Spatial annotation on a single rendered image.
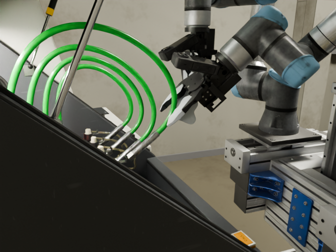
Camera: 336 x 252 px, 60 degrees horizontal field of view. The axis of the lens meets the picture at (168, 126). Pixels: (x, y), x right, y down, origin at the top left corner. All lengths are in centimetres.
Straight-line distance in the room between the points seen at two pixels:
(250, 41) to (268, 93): 48
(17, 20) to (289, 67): 75
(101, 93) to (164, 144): 90
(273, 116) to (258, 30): 51
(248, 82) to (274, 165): 33
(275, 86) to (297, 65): 45
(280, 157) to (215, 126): 228
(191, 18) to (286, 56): 29
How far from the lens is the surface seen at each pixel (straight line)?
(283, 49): 70
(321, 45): 82
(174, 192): 94
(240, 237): 73
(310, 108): 375
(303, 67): 70
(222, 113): 343
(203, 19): 85
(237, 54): 71
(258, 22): 72
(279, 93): 115
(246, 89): 119
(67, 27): 64
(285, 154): 121
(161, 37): 303
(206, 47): 89
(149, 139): 72
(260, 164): 116
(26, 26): 99
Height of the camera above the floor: 141
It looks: 18 degrees down
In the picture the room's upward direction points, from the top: straight up
